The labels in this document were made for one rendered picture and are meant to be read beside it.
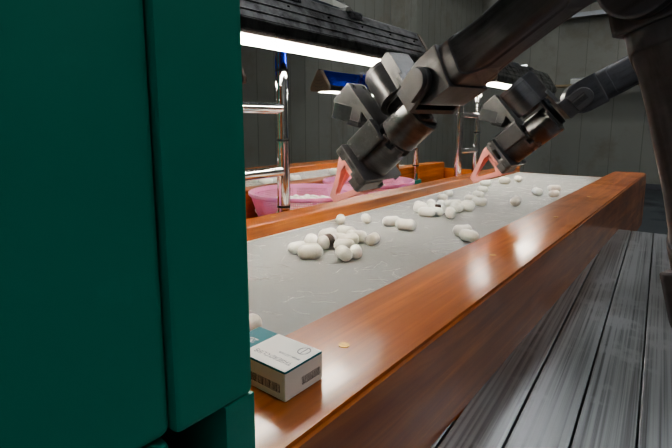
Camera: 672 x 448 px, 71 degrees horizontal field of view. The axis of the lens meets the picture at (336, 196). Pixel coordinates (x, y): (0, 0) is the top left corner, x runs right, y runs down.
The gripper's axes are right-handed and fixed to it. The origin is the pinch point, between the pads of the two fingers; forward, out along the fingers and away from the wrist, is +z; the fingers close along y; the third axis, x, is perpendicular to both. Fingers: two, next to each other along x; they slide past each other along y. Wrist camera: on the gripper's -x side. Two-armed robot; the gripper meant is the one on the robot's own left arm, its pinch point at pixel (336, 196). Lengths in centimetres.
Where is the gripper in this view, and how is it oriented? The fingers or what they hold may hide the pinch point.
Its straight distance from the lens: 74.2
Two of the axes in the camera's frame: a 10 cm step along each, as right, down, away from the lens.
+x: 5.1, 8.1, -2.9
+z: -6.0, 5.8, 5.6
